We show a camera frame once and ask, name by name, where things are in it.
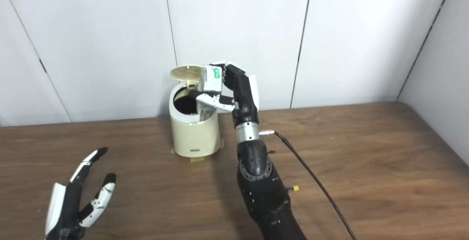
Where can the white green milk carton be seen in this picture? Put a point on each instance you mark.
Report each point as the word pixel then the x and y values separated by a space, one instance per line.
pixel 212 80

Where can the cream-colored trash bin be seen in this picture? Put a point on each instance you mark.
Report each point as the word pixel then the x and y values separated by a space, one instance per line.
pixel 194 137

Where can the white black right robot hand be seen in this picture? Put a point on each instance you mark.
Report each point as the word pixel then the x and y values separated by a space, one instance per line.
pixel 245 100

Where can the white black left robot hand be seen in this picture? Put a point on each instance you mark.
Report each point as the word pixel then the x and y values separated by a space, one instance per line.
pixel 67 210

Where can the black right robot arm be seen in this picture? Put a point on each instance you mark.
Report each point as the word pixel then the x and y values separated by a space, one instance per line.
pixel 262 192

